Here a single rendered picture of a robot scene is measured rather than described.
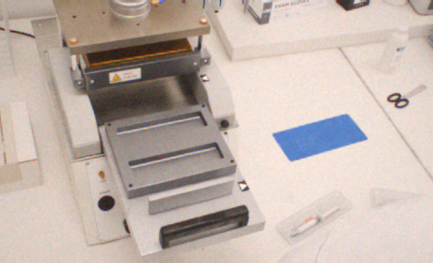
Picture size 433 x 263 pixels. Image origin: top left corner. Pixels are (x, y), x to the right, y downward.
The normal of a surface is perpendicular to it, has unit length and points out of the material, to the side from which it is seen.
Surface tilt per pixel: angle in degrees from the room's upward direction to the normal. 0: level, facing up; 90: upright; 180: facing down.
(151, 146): 0
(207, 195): 90
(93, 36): 0
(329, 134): 0
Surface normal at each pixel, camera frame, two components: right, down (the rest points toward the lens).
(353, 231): -0.65, -0.75
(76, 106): 0.09, -0.68
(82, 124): 0.30, -0.06
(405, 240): -0.65, -0.65
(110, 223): 0.36, 0.35
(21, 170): 0.36, 0.69
